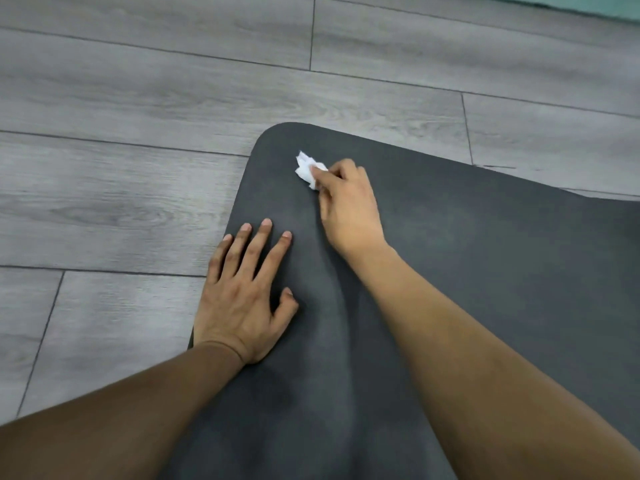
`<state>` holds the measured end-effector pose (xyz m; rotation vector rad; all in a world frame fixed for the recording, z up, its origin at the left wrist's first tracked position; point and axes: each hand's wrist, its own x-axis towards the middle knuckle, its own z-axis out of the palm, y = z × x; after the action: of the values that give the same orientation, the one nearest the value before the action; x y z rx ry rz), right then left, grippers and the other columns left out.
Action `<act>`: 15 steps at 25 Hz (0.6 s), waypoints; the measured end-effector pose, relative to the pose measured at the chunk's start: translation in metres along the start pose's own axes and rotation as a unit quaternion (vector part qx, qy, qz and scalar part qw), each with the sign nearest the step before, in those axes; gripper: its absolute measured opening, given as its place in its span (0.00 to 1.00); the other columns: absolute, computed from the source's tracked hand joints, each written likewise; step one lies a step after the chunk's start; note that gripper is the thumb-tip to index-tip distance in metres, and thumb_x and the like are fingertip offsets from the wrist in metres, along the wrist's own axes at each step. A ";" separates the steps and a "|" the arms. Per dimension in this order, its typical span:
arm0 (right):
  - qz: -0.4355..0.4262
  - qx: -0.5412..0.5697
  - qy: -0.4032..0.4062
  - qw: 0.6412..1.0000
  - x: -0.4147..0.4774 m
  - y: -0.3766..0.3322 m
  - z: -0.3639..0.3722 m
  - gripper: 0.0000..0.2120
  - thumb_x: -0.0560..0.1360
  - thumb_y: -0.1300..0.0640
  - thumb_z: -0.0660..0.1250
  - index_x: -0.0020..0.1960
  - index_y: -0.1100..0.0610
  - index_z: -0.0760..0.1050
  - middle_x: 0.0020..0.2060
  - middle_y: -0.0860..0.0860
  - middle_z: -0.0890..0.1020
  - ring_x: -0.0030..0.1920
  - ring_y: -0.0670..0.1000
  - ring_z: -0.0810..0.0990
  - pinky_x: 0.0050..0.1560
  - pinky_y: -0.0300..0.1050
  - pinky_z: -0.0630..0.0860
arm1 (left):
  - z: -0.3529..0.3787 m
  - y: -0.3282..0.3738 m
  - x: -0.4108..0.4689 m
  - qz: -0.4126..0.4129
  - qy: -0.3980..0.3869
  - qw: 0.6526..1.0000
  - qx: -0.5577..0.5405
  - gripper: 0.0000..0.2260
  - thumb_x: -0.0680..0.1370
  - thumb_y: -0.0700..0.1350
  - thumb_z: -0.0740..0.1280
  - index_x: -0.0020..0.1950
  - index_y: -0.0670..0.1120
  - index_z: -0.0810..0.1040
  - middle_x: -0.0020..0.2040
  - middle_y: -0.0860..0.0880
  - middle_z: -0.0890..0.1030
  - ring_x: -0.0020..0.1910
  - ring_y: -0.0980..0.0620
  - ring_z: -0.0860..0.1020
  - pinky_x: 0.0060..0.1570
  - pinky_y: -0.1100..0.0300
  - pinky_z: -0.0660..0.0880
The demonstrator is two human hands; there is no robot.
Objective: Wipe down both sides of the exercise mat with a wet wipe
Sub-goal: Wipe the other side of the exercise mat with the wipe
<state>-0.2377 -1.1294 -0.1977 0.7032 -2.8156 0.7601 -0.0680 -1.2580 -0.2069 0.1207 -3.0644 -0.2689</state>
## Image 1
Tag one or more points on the person's left hand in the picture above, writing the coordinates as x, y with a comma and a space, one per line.
235, 304

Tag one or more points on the person's right hand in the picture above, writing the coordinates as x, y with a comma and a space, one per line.
350, 214

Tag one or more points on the white wipe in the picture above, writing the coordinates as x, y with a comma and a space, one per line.
305, 167

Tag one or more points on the dark grey yoga mat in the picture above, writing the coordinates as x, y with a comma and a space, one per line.
475, 269

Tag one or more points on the person's left forearm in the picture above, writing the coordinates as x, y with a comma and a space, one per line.
110, 414

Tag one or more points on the person's right forearm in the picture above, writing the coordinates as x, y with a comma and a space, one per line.
490, 374

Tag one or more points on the teal floor mat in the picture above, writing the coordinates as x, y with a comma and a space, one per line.
575, 3

